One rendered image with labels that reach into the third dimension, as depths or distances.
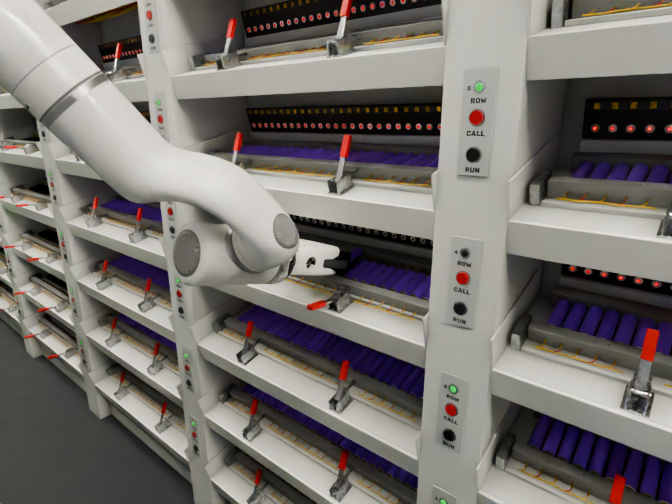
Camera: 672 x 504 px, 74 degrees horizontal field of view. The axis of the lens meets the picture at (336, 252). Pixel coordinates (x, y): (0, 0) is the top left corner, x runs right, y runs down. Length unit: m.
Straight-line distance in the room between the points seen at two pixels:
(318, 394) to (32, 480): 1.13
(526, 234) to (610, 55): 0.20
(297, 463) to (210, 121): 0.77
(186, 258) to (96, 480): 1.20
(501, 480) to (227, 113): 0.90
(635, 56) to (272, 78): 0.50
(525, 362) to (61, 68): 0.65
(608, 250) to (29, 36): 0.64
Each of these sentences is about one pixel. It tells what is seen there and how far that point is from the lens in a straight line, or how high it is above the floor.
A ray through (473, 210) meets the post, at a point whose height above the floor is 0.96.
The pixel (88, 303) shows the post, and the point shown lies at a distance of 1.77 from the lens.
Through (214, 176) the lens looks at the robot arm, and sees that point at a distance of 0.55.
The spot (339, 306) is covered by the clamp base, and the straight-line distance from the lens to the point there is 0.75.
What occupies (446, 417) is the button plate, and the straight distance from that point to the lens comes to 0.71.
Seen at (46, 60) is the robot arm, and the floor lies 1.13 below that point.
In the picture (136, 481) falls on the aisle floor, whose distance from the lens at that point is 1.66.
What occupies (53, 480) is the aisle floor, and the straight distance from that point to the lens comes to 1.77.
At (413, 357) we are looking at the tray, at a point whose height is 0.72.
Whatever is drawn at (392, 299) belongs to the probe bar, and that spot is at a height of 0.79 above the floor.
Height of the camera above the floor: 1.07
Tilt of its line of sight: 16 degrees down
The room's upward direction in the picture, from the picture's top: straight up
